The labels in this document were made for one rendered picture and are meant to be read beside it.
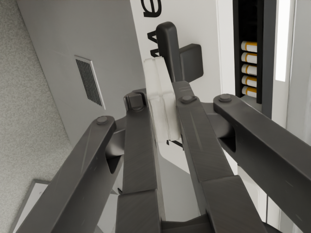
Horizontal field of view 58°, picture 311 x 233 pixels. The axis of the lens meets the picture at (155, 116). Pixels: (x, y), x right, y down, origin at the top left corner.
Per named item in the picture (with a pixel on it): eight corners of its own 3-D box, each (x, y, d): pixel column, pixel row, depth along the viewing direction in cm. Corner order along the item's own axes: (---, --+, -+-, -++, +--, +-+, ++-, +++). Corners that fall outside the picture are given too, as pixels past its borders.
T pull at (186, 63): (167, 113, 24) (178, 118, 23) (152, 24, 20) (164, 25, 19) (196, 97, 26) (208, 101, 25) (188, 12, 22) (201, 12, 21)
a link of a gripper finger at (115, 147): (156, 151, 14) (99, 161, 14) (151, 107, 19) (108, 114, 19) (152, 126, 14) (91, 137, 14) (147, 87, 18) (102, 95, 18)
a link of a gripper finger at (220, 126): (180, 121, 14) (241, 110, 14) (169, 82, 18) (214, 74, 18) (183, 146, 14) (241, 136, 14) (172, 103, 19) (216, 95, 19)
